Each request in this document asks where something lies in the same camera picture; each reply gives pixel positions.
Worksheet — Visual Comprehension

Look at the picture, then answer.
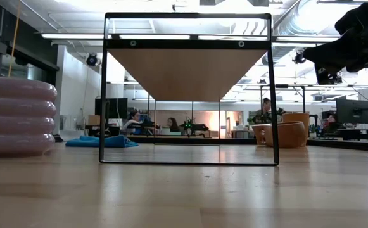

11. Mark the orange plastic cup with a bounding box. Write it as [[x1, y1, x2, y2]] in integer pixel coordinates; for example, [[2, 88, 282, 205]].
[[281, 112, 310, 146]]

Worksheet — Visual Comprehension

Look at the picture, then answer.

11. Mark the wide tan wooden bowl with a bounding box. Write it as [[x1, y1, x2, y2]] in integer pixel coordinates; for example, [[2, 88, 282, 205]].
[[251, 121, 307, 149]]

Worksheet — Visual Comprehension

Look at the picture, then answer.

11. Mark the black monitor on arm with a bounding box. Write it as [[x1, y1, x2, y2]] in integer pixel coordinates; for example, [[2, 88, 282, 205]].
[[335, 98, 368, 125]]

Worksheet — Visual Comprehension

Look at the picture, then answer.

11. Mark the black ceiling spotlight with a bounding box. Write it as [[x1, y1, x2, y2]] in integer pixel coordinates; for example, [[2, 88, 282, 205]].
[[86, 53, 99, 67], [292, 49, 307, 65]]

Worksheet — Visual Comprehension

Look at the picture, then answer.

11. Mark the person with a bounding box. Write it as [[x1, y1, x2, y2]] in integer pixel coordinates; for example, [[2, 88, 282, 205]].
[[253, 97, 286, 125], [322, 113, 345, 136], [121, 110, 143, 136], [167, 117, 181, 133]]

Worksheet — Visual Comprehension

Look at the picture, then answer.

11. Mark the background robot with green light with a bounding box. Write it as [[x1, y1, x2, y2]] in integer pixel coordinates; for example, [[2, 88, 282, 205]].
[[179, 117, 210, 137]]

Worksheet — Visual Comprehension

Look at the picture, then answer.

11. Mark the black computer monitor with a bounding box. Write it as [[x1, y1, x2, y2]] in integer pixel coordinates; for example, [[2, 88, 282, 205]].
[[94, 98, 129, 120]]

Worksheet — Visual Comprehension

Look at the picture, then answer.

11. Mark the blue cloth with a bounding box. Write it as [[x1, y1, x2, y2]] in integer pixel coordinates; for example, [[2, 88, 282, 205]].
[[65, 135, 139, 148]]

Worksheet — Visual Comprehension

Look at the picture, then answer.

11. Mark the cardboard box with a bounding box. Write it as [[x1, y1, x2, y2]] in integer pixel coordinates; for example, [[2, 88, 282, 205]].
[[87, 114, 102, 127]]

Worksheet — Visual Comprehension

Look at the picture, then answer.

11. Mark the long ceiling light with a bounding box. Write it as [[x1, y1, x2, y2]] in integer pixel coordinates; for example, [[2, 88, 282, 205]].
[[40, 33, 105, 40]]

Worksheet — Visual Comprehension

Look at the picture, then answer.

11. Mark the silver ceiling duct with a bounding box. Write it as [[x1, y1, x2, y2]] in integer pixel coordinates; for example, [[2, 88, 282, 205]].
[[272, 0, 343, 36]]

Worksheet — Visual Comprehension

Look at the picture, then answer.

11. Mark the black frame wooden shelf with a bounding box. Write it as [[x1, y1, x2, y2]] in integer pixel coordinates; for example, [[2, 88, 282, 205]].
[[98, 12, 280, 167]]

